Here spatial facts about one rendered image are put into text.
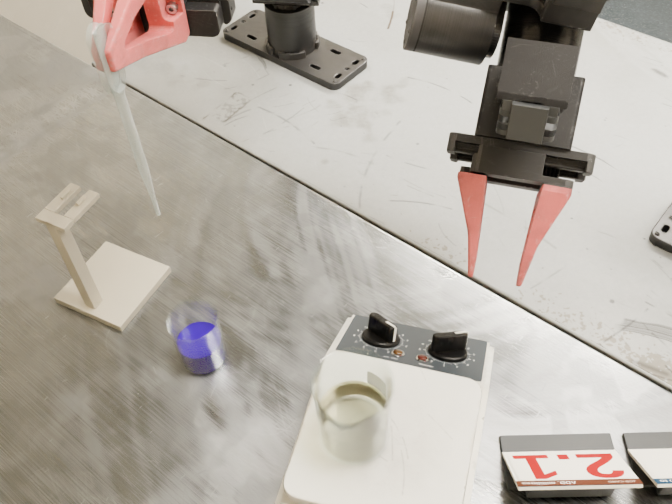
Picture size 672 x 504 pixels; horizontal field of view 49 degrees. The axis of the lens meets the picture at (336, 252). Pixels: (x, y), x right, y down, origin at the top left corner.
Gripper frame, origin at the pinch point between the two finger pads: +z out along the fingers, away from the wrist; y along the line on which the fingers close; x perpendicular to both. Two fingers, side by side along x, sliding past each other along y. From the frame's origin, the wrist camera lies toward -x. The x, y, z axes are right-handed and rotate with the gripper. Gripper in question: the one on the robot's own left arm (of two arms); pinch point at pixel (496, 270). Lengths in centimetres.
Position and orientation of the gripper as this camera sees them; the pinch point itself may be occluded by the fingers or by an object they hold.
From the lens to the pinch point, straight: 56.4
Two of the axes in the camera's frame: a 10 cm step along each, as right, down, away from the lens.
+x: 2.0, 0.1, 9.8
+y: 9.6, 1.9, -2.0
